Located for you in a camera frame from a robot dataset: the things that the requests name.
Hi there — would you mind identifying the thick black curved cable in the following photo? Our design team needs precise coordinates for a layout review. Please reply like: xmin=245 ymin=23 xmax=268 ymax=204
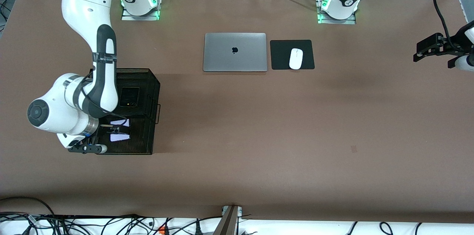
xmin=0 ymin=196 xmax=56 ymax=216

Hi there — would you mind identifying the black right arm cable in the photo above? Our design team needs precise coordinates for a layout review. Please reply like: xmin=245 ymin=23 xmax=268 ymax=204
xmin=78 ymin=68 xmax=121 ymax=120

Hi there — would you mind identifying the black mouse pad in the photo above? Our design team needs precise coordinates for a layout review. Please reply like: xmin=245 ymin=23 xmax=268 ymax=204
xmin=270 ymin=40 xmax=315 ymax=70

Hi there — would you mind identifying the silver closed laptop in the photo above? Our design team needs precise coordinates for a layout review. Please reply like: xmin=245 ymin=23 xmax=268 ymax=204
xmin=203 ymin=33 xmax=268 ymax=72

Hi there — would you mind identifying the white computer mouse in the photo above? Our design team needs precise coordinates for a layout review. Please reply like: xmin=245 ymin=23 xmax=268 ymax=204
xmin=289 ymin=48 xmax=304 ymax=70

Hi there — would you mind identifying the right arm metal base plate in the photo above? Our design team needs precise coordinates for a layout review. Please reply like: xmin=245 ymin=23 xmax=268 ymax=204
xmin=121 ymin=5 xmax=160 ymax=21

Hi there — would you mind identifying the aluminium profile post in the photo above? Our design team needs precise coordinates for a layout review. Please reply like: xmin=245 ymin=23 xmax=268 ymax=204
xmin=214 ymin=205 xmax=243 ymax=235

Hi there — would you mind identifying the black flip phone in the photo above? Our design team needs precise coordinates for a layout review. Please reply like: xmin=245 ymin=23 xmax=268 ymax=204
xmin=119 ymin=87 xmax=140 ymax=108

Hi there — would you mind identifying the lilac flip phone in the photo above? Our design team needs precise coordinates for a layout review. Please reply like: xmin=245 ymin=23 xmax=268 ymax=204
xmin=110 ymin=119 xmax=131 ymax=143

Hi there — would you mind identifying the black wire mesh tiered tray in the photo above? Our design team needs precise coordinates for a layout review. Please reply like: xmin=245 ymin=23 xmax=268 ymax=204
xmin=81 ymin=67 xmax=161 ymax=155

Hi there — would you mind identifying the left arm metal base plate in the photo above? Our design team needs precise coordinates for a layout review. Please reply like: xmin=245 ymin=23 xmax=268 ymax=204
xmin=318 ymin=12 xmax=357 ymax=25

